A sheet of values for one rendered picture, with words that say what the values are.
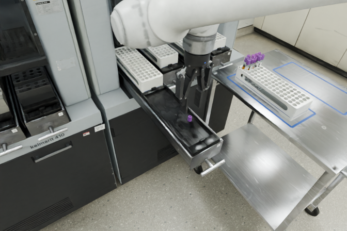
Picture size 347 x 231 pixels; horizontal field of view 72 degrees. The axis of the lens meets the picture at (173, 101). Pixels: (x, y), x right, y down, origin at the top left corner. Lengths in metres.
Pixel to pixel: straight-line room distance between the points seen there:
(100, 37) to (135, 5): 0.49
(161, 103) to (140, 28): 0.50
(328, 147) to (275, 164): 0.62
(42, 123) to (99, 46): 0.35
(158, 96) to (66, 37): 0.40
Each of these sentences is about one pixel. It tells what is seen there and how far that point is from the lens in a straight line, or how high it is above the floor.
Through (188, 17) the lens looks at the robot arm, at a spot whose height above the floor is 1.27.
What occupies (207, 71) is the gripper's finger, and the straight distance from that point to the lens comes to 0.77.
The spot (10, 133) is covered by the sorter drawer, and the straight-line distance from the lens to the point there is 0.99.
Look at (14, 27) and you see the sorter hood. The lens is 0.88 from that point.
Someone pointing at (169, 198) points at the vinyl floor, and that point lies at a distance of 1.59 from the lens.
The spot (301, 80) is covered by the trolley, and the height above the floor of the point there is 0.82.
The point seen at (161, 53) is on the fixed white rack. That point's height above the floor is 0.86.
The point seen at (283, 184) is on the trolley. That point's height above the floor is 0.28.
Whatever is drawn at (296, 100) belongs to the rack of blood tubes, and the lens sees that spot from 0.96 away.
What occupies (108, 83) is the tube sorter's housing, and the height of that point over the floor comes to 0.79.
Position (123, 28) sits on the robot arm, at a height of 1.23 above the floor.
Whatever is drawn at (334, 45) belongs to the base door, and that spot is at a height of 0.28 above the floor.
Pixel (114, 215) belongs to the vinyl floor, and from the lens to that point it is 1.57.
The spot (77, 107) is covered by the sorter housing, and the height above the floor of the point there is 0.73.
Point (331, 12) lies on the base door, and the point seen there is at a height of 0.56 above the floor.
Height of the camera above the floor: 1.43
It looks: 42 degrees down
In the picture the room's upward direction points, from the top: 3 degrees clockwise
